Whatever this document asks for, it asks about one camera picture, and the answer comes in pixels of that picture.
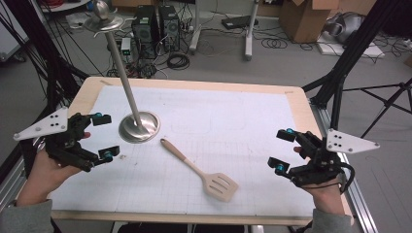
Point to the white stand leg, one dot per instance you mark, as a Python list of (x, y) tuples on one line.
[(250, 35), (195, 32)]

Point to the black computer tower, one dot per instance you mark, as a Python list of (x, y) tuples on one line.
[(145, 32), (169, 27)]

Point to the person's right hand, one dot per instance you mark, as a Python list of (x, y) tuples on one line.
[(325, 197)]

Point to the white grid mat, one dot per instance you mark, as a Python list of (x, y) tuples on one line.
[(226, 129)]

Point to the person's left hand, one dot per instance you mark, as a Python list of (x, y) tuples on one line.
[(42, 178)]

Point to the beige slotted spatula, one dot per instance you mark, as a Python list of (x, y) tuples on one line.
[(218, 187)]

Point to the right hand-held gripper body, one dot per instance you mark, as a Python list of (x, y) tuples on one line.
[(320, 161)]

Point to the black frame strut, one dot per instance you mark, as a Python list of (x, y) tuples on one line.
[(35, 48), (353, 48)]

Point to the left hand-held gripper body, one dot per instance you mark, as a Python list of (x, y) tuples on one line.
[(64, 145)]

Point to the black tripod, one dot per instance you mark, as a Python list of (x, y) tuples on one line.
[(385, 103)]

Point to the steel utensil stand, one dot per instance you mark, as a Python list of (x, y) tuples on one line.
[(139, 127)]

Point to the aluminium frame rail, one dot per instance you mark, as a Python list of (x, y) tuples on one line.
[(356, 194), (9, 181)]

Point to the black flat device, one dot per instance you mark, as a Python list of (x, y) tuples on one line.
[(238, 22)]

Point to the white floor board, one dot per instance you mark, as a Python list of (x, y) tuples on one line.
[(366, 50)]

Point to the grey bag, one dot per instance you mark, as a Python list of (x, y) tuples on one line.
[(346, 26)]

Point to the cardboard box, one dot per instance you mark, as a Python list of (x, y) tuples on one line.
[(304, 19)]

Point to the small white electronic box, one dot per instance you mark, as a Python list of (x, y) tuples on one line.
[(125, 46)]

